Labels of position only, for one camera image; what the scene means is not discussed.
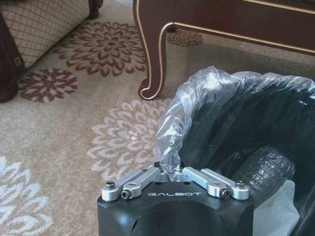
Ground clear plastic bottle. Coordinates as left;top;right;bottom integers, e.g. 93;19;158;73
231;145;296;202

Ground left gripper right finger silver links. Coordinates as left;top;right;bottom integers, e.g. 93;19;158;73
172;166;250;201

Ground clear plastic bin liner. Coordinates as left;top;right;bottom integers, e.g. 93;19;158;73
155;65;315;236

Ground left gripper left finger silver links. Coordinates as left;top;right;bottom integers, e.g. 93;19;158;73
101;161;171;201

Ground beige lattice-pattern sofa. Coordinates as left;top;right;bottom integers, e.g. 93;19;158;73
0;0;100;104

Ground white crumpled paper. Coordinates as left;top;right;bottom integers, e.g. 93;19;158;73
257;178;295;217

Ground black trash bin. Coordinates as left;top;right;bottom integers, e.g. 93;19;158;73
177;80;315;236

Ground dark wood gold-trimmed table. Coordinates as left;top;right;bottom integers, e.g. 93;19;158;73
132;0;315;101

